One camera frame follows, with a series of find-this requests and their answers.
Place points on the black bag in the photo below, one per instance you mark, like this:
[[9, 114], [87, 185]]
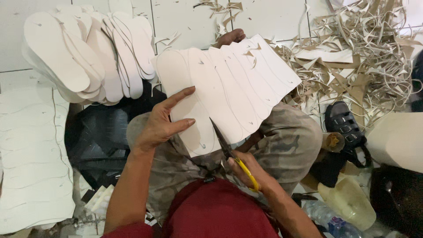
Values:
[[398, 201]]

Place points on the rolled cream foam sheet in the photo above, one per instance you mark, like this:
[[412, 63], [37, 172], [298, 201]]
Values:
[[396, 140]]

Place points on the person's left hand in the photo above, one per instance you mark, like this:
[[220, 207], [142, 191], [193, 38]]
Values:
[[155, 127]]

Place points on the person's right fingers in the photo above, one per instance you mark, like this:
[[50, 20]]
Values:
[[239, 172]]

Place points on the pale yellow foam piece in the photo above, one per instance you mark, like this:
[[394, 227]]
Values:
[[348, 200]]

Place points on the red shirt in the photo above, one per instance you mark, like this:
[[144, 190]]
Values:
[[218, 211]]

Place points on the camouflage trousers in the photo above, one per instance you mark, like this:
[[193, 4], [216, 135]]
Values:
[[287, 142]]

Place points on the heap of beige foam scraps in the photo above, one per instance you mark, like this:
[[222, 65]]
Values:
[[360, 62]]

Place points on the person's right hand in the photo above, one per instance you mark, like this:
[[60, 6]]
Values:
[[252, 173]]

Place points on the white plastic tray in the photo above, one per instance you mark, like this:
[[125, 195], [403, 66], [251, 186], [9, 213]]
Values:
[[100, 198]]

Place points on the pile of cut white soles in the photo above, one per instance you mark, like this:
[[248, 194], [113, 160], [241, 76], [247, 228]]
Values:
[[86, 56]]

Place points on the clear plastic water bottle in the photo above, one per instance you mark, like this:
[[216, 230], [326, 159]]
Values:
[[327, 219]]

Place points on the white sheet with sole outlines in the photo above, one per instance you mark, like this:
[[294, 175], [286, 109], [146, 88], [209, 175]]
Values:
[[228, 89]]

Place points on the person's bare foot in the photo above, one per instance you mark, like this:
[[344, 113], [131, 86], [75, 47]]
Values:
[[231, 37]]

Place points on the brown cardboard tape core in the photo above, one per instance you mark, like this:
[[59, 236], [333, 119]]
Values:
[[333, 141]]

